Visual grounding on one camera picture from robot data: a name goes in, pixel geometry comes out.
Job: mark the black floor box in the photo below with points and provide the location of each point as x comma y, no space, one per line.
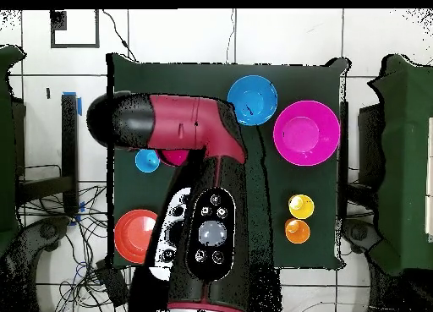
113,283

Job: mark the yellow cup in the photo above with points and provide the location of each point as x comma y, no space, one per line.
301,206

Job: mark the blue cup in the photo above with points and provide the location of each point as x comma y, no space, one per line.
146,160

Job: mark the large orange-red bowl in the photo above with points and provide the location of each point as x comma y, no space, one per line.
133,236

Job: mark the dark square floor frame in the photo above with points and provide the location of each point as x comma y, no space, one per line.
97,28

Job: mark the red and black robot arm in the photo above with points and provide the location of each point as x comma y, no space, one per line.
189,122

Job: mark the neighbouring green cloth table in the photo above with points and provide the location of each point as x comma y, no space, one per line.
6,139
406,156

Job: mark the orange cup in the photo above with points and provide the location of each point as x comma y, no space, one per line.
297,231

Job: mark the large pink bowl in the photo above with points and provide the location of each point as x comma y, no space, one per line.
306,132

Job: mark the large blue bowl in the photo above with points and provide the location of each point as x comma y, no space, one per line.
257,95

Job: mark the black pedestal leg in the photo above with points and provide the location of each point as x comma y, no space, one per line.
47,230
358,232

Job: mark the small magenta bowl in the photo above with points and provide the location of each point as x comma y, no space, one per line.
176,156

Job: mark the dark green table cloth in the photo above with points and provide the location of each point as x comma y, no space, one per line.
162,78

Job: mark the black post with blue tape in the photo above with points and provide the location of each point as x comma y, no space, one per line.
69,149

